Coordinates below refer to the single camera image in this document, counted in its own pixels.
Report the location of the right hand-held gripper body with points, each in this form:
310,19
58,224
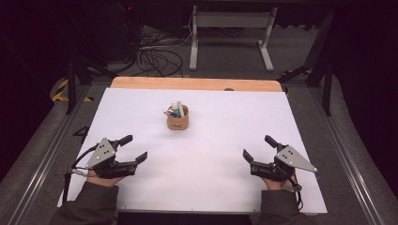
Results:
275,170

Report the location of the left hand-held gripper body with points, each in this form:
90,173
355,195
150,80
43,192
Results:
108,165

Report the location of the wooden pen holder cup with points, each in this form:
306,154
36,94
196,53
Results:
179,122

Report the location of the blue pen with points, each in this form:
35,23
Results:
171,113

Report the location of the white green glue stick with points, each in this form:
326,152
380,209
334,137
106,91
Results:
174,108

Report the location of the white pen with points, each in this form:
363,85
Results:
180,108

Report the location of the person's right hand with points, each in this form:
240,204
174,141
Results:
277,185

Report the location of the person's left hand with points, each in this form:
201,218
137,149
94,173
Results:
104,181

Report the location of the white board sheet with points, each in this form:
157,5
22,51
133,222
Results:
203,156

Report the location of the black metal stand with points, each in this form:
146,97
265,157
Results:
72,81
327,81

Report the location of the yellow black hazard tape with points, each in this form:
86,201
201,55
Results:
61,92

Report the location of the metal floor rail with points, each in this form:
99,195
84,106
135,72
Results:
347,162
40,175

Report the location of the grey metal desk frame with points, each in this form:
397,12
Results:
231,20

